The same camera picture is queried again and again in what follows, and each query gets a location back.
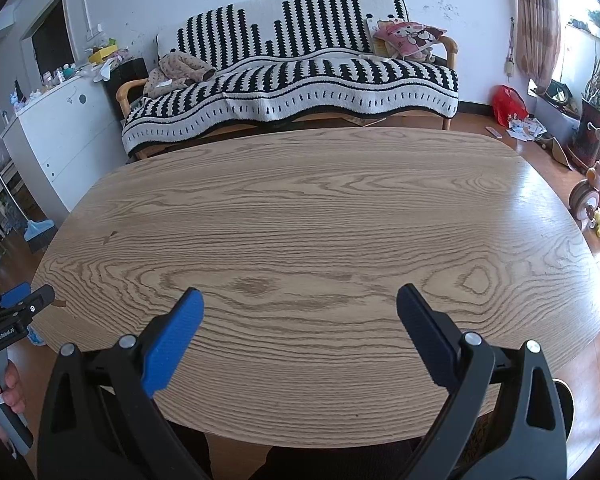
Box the dark doorway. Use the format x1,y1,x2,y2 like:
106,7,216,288
20,0,78,78

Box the pink cartoon pillow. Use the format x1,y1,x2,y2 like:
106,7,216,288
372,20,448,61

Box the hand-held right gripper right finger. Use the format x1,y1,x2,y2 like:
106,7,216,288
396,283,568,480

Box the black white striped blanket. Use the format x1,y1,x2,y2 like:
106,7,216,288
121,0,460,158

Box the white cabinet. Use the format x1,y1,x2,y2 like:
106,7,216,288
0,62,126,213

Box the person's left hand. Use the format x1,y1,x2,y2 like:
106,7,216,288
0,361,28,443

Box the hanging wall ornament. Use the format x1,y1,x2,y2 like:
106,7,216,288
501,17,516,78

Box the wooden frame sofa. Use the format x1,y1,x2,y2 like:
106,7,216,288
116,0,460,161

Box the pink tricycle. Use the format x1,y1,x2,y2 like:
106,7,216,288
569,122,600,246

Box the pile of paper scraps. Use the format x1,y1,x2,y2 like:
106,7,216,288
505,116,548,141

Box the cardboard piece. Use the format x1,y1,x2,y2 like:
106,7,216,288
537,137,573,166

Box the person's black trousers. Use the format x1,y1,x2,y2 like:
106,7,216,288
170,420,421,480

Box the red bag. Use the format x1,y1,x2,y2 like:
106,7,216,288
492,85,529,127

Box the black side cabinet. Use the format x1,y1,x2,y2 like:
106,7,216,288
102,57,148,121

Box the white plastic bag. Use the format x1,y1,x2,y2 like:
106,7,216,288
92,57,116,83

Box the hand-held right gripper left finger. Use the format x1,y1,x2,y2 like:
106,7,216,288
36,287,213,480

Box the beige dotted garment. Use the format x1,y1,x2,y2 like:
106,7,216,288
143,51,217,99

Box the yellow box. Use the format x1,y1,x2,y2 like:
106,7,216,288
88,44,118,64

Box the patterned beige curtain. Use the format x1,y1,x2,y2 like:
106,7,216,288
512,0,563,96

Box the cluster of small bottles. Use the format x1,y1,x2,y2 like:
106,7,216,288
37,62,96,88

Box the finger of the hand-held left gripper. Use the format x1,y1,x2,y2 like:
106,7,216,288
0,284,56,326
0,281,32,319

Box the grey low cabinet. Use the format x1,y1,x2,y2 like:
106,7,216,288
530,92,581,146

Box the blue broom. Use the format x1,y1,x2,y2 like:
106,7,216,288
0,142,56,253

